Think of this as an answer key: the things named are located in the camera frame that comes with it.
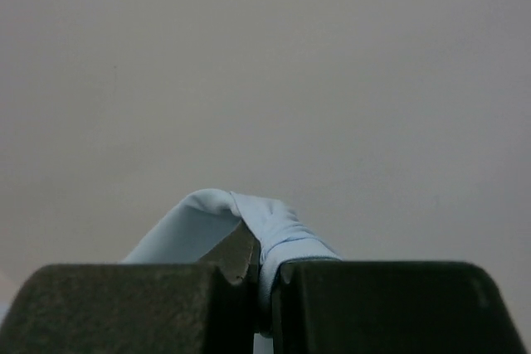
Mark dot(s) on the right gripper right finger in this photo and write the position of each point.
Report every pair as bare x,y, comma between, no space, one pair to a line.
389,307

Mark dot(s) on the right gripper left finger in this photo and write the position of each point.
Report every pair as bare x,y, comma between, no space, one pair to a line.
204,307

